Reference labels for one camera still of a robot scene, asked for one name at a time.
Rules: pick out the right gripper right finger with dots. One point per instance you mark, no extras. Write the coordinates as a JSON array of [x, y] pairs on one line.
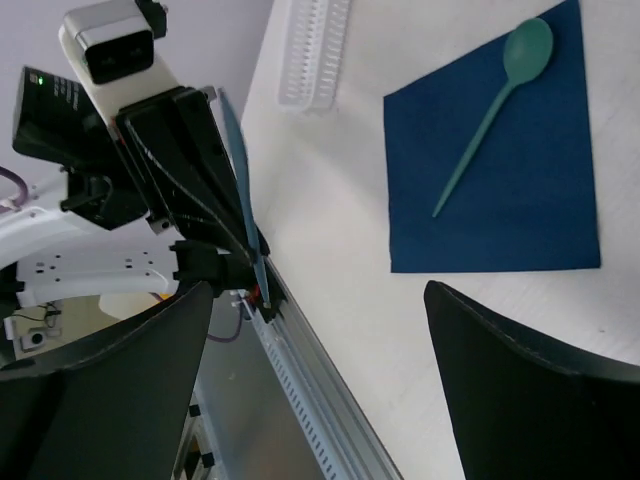
[[524, 405]]

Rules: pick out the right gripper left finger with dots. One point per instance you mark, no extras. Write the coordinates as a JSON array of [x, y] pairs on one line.
[[110, 405]]

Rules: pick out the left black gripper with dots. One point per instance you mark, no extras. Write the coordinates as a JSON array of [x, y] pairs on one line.
[[177, 160]]

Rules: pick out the blue plastic knife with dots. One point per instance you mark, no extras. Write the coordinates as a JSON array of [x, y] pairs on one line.
[[237, 148]]

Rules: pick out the dark blue paper napkin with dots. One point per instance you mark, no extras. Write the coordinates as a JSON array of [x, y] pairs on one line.
[[527, 201]]

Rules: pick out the teal plastic spoon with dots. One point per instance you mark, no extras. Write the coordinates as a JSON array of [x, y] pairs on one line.
[[526, 54]]

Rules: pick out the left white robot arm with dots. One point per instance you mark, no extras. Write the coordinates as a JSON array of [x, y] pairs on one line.
[[48, 254]]

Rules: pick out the small white plastic basket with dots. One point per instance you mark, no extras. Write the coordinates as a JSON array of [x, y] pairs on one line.
[[312, 54]]

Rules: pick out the aluminium mounting rail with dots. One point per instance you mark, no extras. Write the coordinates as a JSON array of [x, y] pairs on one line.
[[361, 447]]

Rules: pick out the white slotted cable duct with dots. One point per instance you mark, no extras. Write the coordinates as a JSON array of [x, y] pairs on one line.
[[299, 395]]

